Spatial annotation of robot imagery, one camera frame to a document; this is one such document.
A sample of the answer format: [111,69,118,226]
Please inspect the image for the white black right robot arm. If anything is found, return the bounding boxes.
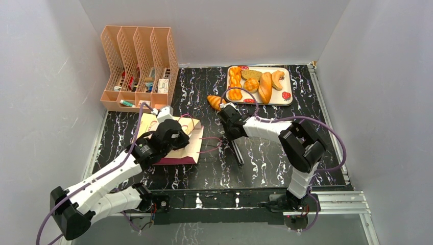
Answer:
[217,103,327,211]

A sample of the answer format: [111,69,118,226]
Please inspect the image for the round golden fake bun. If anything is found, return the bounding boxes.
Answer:
[243,78,260,93]

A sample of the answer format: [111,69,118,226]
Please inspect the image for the white medicine box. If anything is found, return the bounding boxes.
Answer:
[157,79,170,94]

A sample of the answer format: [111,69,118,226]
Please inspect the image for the silver metal tongs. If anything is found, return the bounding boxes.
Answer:
[230,140,245,167]

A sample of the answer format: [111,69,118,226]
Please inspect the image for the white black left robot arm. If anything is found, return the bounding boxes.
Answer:
[50,119,190,240]

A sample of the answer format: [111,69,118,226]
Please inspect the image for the green white tube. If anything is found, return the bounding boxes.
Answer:
[119,100,136,108]

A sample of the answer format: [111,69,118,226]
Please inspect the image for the orange braided fake bread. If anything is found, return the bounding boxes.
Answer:
[227,66,243,101]

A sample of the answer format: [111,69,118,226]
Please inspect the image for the pink paper gift bag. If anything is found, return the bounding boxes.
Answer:
[132,114,206,168]

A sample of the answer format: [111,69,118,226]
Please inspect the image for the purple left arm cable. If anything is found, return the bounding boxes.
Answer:
[35,102,158,245]

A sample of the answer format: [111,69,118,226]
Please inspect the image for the tan fake bread roll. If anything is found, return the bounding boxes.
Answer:
[271,70,285,91]

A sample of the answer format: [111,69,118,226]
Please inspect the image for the orange fake croissant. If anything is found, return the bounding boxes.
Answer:
[207,95,226,111]

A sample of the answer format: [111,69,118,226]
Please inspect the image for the brown fake bread slice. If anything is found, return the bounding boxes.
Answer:
[240,69,262,80]

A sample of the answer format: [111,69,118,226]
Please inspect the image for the long golden fake baguette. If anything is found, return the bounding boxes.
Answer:
[258,72,272,105]

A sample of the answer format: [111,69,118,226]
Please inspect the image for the strawberry print metal tray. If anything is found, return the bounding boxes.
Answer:
[225,66,293,106]

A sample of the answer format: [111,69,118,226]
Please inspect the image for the small white card box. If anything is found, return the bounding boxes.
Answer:
[137,100,151,107]

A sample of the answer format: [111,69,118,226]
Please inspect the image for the aluminium frame rail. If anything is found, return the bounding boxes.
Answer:
[66,192,371,217]

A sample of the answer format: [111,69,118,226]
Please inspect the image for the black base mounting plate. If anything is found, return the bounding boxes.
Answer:
[152,187,321,230]

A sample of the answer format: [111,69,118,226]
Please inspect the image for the peach plastic file organizer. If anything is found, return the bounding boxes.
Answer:
[101,26,179,112]

